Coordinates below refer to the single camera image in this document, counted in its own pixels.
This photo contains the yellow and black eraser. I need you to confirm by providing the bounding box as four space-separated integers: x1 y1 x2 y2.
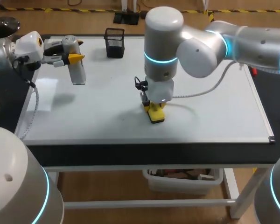
147 104 167 125

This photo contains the white plastic bin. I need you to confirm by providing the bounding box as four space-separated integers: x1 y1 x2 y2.
142 168 224 196

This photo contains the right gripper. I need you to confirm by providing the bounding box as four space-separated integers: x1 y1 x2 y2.
134 76 175 114

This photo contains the white cable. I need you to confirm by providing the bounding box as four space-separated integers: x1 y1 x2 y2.
171 61 234 99
12 57 41 140

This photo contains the large whiteboard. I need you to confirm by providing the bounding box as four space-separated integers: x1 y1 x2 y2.
15 35 275 147

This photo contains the black round stool base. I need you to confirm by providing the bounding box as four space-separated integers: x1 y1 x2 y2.
0 18 21 40

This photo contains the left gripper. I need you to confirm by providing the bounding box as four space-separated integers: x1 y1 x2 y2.
14 31 86 71

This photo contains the black mesh cup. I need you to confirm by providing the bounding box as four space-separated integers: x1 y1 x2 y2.
104 28 126 59

